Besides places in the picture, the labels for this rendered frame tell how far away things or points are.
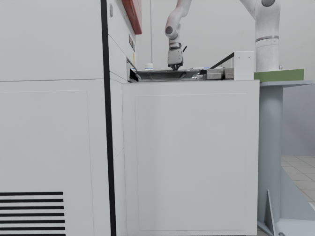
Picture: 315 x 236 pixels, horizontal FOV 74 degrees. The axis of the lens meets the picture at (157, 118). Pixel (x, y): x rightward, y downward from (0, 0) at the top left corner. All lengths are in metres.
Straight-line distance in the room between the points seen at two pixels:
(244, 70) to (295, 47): 2.10
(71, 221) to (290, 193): 1.19
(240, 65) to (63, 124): 0.82
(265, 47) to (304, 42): 1.89
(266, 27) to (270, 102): 0.41
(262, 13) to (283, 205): 1.10
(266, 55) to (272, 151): 0.54
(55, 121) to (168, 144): 0.48
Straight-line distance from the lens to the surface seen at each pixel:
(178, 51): 1.45
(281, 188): 1.50
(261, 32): 1.37
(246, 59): 1.11
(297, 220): 1.60
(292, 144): 3.16
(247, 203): 1.15
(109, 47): 0.81
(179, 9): 1.49
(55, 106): 0.85
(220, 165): 1.04
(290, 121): 3.10
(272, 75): 1.25
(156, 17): 3.11
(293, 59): 3.14
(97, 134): 0.81
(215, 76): 1.24
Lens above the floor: 0.74
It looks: 5 degrees down
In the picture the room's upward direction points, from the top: 1 degrees counter-clockwise
